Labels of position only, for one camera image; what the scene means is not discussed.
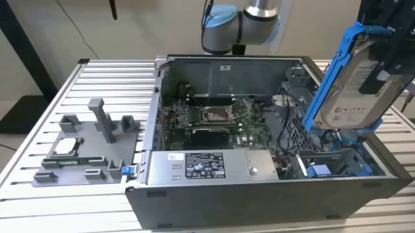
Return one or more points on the black flat base plate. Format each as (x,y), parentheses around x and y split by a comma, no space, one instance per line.
(22,114)

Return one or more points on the black table corner cap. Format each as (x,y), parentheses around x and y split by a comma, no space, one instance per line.
(84,61)

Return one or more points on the silver power supply unit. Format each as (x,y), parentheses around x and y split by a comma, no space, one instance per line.
(161,170)

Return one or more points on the grey parts rack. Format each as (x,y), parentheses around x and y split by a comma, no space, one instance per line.
(93,145)

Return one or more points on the grey metal disk cage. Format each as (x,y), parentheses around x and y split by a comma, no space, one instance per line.
(297,136)

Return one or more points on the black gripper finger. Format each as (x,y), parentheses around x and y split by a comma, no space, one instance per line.
(369,85)

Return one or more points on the green RAM stick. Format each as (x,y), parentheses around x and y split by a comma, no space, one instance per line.
(80,160)

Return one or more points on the black open PC case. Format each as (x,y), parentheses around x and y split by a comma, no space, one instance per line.
(226,206)

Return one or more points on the black slanted post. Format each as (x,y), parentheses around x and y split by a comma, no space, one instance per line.
(18,43)

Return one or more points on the CPU socket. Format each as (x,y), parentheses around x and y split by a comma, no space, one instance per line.
(214,116)

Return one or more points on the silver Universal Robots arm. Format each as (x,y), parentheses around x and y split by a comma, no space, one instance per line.
(222,36)

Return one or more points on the silver CPU chip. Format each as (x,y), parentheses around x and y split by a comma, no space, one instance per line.
(65,146)

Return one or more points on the small blue latch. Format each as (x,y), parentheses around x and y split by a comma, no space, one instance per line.
(125,170)

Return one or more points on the green motherboard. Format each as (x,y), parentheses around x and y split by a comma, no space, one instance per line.
(252,131)

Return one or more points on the hard disk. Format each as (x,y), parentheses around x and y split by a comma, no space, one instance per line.
(352,106)

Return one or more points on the black antenna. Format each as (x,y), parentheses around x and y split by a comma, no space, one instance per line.
(112,9)

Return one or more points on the thin metal locking lever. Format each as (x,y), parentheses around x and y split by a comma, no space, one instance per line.
(197,101)

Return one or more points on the black graphics card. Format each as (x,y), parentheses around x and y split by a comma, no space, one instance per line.
(210,138)

